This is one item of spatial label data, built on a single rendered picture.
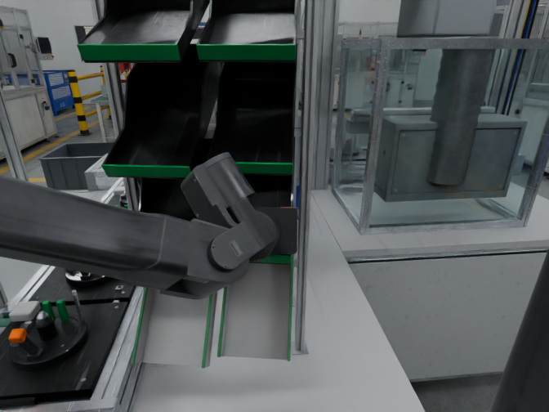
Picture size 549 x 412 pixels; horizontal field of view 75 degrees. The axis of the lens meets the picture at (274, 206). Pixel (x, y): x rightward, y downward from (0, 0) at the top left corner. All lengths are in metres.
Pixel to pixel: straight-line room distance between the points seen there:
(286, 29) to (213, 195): 0.31
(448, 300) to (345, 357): 0.79
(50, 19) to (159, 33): 11.58
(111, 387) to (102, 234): 0.50
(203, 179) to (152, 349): 0.44
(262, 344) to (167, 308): 0.20
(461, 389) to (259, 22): 1.92
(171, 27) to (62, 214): 0.37
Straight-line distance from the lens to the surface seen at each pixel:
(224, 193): 0.40
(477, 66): 1.40
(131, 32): 0.62
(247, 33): 0.60
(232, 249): 0.35
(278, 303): 0.73
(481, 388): 2.21
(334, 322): 1.01
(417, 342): 1.72
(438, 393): 2.10
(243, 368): 0.89
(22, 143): 6.87
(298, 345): 0.91
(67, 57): 12.06
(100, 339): 0.87
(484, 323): 1.81
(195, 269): 0.33
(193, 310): 0.74
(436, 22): 1.40
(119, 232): 0.33
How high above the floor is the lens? 1.53
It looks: 24 degrees down
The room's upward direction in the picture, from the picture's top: straight up
